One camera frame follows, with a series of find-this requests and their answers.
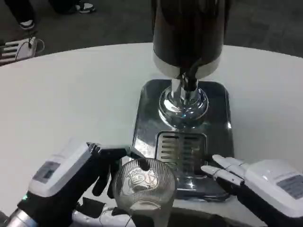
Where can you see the robot left arm silver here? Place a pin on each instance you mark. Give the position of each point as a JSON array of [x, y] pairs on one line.
[[17, 220]]

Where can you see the clear ribbed glass cup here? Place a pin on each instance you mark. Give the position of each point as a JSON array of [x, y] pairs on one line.
[[144, 189]]

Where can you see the white power box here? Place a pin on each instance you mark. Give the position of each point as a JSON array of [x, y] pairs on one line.
[[22, 48]]

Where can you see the black drink dispenser steel stand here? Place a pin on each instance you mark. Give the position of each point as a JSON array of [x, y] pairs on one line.
[[187, 35]]

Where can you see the slotted steel tray grid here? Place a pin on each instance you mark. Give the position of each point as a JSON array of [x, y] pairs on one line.
[[168, 146]]

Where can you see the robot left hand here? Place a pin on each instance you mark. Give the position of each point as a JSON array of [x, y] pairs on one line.
[[61, 175]]

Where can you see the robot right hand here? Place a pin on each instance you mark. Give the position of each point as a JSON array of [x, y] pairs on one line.
[[265, 184]]

